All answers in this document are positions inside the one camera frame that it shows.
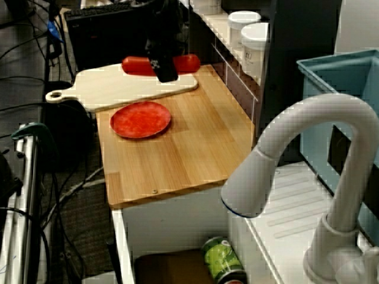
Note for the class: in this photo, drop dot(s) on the long red pepper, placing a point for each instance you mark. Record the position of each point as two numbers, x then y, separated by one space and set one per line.
136 66

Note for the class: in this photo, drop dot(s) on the white metal stand frame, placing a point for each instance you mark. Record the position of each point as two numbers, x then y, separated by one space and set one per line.
28 192

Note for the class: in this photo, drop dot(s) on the light wooden cutting board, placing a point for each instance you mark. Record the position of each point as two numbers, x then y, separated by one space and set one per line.
103 85

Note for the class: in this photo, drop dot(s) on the black computer case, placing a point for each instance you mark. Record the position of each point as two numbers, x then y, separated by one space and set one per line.
103 41

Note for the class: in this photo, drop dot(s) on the grey toy faucet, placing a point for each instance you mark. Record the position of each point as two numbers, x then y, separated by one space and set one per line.
325 112

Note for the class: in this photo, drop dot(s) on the green pea can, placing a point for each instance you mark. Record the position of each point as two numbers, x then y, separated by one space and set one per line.
220 257

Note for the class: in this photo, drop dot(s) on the blue plastic bin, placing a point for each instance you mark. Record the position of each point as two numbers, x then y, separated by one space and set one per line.
316 80

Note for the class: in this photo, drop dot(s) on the dark grey vertical panel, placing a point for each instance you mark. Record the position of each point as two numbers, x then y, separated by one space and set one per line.
296 29

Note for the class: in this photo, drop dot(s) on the red round plate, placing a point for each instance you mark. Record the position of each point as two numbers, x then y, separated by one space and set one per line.
139 119

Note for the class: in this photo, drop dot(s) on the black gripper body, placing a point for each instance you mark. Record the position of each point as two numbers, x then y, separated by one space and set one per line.
164 44

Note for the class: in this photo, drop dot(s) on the white toy sink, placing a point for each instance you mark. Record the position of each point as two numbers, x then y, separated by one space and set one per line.
296 192

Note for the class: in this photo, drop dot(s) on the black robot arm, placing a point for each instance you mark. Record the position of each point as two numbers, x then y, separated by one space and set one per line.
165 14

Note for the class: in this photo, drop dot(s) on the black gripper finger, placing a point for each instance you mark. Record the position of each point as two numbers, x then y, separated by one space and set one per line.
164 69

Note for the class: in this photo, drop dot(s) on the white lidded jar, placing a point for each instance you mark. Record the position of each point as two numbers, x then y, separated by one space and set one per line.
244 20
254 44

